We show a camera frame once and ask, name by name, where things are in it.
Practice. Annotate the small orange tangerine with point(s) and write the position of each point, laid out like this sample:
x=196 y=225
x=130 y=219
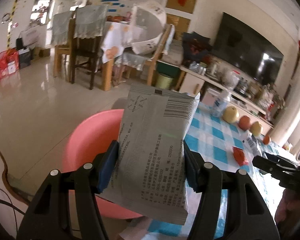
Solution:
x=266 y=140

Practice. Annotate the giraffe height wall sticker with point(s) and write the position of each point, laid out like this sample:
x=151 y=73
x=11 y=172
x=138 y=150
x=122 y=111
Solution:
x=10 y=23

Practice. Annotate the white milk bottle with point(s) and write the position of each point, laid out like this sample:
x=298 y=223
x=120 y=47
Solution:
x=220 y=103

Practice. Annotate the green waste bin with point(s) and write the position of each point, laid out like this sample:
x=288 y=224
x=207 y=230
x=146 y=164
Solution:
x=163 y=81

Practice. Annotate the person's right hand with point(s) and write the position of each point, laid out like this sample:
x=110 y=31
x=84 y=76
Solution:
x=288 y=211

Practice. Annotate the yellow pear right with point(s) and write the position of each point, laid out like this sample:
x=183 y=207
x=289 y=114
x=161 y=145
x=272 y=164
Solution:
x=256 y=129

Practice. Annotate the dark flower bouquet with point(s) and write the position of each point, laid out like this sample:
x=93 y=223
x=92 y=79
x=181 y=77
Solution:
x=195 y=46

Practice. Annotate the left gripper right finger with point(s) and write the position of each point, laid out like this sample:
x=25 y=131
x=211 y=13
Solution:
x=192 y=168

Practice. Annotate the grey white snack packet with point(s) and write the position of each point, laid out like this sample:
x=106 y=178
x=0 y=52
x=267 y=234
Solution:
x=149 y=176

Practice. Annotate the black television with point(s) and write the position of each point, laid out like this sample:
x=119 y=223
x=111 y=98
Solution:
x=243 y=47

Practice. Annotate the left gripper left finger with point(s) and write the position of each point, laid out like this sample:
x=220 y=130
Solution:
x=106 y=166

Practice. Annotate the wooden chair with towel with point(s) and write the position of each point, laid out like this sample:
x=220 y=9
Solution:
x=137 y=62

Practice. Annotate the red apple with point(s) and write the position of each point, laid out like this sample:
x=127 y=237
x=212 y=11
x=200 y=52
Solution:
x=244 y=123

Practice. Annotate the wooden dining chair dark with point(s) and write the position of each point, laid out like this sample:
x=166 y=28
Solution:
x=86 y=48

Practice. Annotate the yellow pear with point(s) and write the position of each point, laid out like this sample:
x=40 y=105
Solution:
x=256 y=129
x=230 y=115

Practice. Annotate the dining table with cloth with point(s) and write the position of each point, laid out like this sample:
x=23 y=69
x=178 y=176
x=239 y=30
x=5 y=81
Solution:
x=117 y=37

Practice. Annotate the red snack wrapper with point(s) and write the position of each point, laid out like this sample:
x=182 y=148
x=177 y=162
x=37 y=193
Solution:
x=239 y=156

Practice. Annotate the white mesh food cover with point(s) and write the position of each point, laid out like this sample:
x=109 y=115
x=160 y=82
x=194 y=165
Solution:
x=148 y=20

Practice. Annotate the white blue bag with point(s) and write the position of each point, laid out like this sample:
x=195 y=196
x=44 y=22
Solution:
x=250 y=142

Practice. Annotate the pink plastic basin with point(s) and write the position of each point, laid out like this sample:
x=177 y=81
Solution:
x=91 y=137

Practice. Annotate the red gift boxes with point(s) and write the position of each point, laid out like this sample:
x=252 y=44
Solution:
x=9 y=62

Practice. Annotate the blue white checkered tablecloth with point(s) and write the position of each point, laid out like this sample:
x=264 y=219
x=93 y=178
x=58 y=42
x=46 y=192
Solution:
x=214 y=139

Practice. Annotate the yellow pear left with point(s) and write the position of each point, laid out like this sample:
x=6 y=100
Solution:
x=230 y=115

